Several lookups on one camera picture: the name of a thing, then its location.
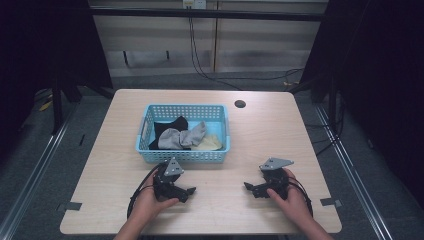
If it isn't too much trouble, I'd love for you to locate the black metal stand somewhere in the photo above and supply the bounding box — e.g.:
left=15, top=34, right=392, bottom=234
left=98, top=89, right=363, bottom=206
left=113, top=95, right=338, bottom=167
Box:
left=327, top=74, right=338, bottom=136
left=50, top=83, right=64, bottom=136

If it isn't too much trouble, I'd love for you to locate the yellow floor object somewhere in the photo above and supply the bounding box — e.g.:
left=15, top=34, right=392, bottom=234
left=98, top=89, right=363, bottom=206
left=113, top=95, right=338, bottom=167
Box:
left=38, top=99, right=54, bottom=113

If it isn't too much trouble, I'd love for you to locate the black curtain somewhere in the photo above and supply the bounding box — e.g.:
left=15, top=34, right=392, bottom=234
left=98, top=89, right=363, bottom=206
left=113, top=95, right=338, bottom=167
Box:
left=299, top=0, right=424, bottom=208
left=0, top=0, right=114, bottom=161

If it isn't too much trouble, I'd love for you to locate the person's right hand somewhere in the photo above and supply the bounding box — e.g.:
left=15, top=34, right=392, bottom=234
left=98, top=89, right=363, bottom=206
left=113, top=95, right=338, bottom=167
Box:
left=266, top=167, right=313, bottom=225

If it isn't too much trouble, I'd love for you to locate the black sock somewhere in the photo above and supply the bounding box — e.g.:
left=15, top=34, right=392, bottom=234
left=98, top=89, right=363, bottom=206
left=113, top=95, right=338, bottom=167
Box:
left=147, top=115, right=190, bottom=151

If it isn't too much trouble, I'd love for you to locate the grey tape strip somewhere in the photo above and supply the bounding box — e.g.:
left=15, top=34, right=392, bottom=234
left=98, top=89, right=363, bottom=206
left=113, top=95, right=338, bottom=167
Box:
left=319, top=197, right=343, bottom=208
left=55, top=201, right=83, bottom=213

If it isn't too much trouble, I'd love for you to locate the metal floor rail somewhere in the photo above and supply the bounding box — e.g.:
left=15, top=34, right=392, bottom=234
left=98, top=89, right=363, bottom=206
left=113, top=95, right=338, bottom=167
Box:
left=0, top=106, right=78, bottom=240
left=314, top=103, right=398, bottom=240

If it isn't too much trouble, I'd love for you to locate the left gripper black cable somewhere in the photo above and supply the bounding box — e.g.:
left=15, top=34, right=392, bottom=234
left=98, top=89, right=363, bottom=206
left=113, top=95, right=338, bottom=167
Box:
left=126, top=163, right=164, bottom=220

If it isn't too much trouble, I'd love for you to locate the person's left hand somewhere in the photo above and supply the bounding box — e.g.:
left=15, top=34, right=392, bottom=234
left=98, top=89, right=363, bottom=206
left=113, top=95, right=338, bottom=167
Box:
left=132, top=171, right=180, bottom=224

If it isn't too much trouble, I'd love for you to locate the grey sock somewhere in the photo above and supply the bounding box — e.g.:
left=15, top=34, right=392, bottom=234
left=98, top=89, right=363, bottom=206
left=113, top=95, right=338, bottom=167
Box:
left=157, top=120, right=208, bottom=151

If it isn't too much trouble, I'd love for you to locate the black hanging wall cable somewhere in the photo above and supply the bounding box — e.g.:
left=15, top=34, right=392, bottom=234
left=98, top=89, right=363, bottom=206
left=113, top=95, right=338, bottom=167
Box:
left=187, top=16, right=305, bottom=92

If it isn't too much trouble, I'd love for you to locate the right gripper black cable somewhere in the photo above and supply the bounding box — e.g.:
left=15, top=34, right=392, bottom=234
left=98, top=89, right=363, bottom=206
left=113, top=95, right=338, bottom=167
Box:
left=287, top=175, right=314, bottom=217

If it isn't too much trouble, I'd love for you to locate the white wall outlet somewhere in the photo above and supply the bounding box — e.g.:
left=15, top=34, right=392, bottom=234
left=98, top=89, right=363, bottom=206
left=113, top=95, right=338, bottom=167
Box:
left=181, top=0, right=208, bottom=10

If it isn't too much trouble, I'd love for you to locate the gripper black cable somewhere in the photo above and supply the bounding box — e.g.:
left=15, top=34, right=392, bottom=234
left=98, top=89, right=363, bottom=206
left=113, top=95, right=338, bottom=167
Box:
left=126, top=163, right=164, bottom=220
left=287, top=175, right=314, bottom=217

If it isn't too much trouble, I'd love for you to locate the cream sock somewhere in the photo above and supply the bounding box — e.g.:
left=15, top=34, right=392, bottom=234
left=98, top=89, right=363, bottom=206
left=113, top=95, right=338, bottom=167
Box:
left=191, top=133, right=224, bottom=152

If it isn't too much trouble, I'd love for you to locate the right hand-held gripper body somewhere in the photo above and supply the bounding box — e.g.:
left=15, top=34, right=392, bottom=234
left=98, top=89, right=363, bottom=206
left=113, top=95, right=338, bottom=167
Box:
left=258, top=157, right=295, bottom=201

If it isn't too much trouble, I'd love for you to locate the light blue plastic basket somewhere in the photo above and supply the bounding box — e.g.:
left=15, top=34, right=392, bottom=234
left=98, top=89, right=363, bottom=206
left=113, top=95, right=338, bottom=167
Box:
left=134, top=103, right=231, bottom=165

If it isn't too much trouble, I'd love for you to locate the black horizontal bar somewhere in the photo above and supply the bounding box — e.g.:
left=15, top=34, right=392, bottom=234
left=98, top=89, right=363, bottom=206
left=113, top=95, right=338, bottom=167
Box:
left=89, top=7, right=328, bottom=23

